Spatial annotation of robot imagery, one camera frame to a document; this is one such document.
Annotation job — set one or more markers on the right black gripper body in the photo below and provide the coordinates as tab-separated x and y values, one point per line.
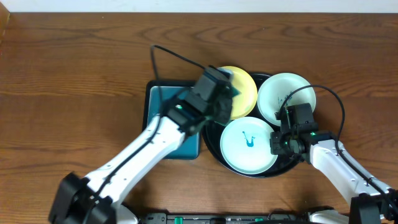
282	144

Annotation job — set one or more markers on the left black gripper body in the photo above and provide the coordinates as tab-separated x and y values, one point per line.
224	109

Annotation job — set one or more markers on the green yellow sponge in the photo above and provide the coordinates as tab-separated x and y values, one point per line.
234	90

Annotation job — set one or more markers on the light blue plate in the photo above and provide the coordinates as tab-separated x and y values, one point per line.
245	145

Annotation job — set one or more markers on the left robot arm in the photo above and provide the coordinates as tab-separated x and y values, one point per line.
98	196

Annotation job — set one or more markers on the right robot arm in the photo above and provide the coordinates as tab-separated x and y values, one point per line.
370	200

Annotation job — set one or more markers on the round black serving tray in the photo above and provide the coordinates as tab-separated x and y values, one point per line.
212	134

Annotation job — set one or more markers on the teal rectangular tray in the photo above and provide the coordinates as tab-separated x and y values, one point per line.
190	149

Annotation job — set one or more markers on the yellow plate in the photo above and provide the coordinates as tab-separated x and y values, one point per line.
245	95

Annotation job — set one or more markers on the white plate with scribble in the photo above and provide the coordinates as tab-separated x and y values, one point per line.
277	88

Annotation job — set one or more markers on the brown cardboard box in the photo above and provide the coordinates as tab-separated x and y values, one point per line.
4	19

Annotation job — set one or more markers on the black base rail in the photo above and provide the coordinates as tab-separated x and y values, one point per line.
184	218

